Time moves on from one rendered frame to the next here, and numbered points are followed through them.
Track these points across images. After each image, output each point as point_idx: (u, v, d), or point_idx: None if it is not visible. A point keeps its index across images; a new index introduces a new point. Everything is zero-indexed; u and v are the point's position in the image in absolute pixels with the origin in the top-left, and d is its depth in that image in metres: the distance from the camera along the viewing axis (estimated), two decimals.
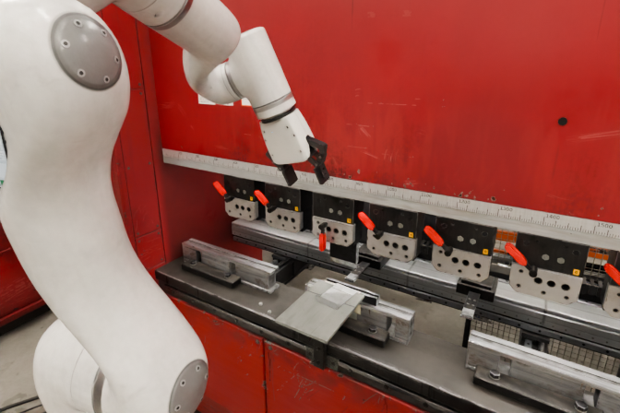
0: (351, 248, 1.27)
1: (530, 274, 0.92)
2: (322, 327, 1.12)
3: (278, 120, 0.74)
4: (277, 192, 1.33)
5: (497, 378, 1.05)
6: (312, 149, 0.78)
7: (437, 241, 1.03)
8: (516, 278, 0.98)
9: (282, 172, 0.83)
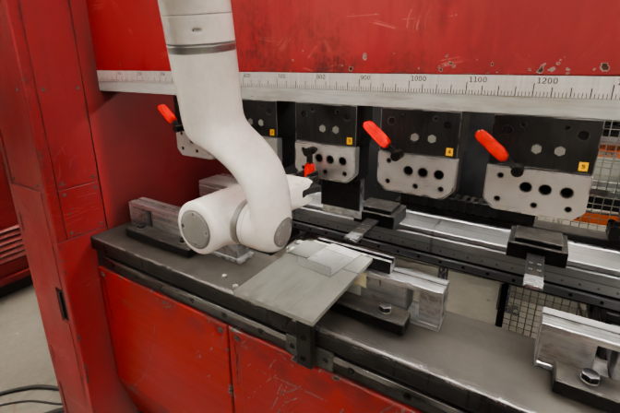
0: (351, 187, 0.85)
1: None
2: (306, 301, 0.70)
3: None
4: (244, 111, 0.91)
5: (597, 383, 0.63)
6: None
7: (498, 152, 0.61)
8: None
9: None
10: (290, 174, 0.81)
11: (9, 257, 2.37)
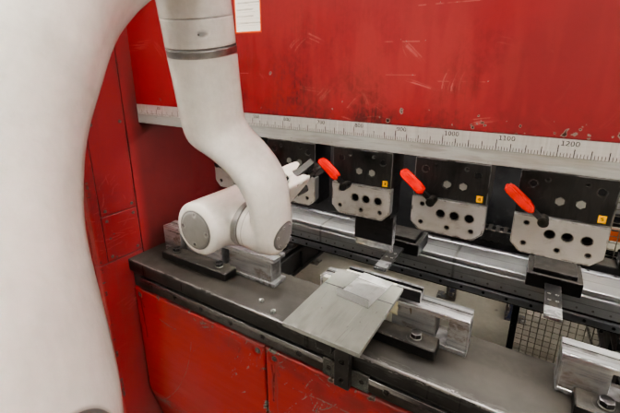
0: (384, 223, 0.93)
1: None
2: (351, 333, 0.78)
3: None
4: (283, 150, 0.99)
5: (613, 409, 0.71)
6: None
7: (526, 205, 0.69)
8: None
9: None
10: (314, 172, 0.77)
11: None
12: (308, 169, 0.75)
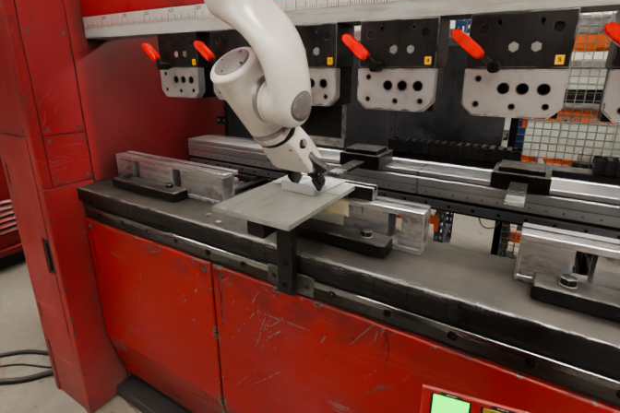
0: (333, 113, 0.84)
1: None
2: (284, 213, 0.69)
3: None
4: (227, 41, 0.91)
5: (575, 287, 0.63)
6: None
7: (474, 49, 0.60)
8: (617, 99, 0.55)
9: None
10: (315, 177, 0.77)
11: (2, 231, 2.36)
12: (317, 169, 0.76)
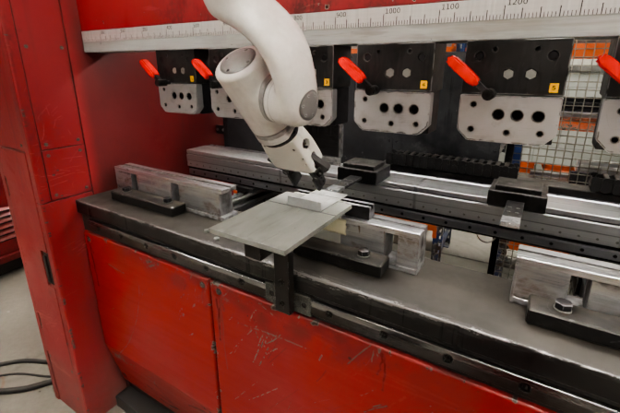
0: (330, 133, 0.85)
1: None
2: (280, 236, 0.70)
3: None
4: None
5: (569, 312, 0.63)
6: None
7: (470, 76, 0.61)
8: (611, 128, 0.56)
9: None
10: (316, 177, 0.77)
11: (1, 238, 2.37)
12: (319, 169, 0.76)
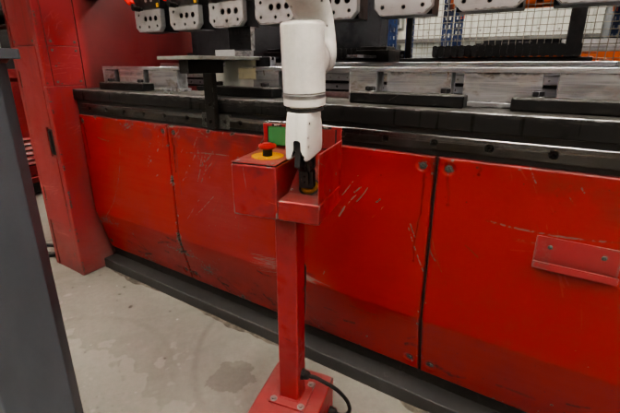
0: (245, 32, 1.27)
1: None
2: None
3: (289, 112, 0.76)
4: None
5: (372, 90, 1.03)
6: None
7: None
8: (379, 1, 0.98)
9: None
10: (315, 164, 0.82)
11: None
12: None
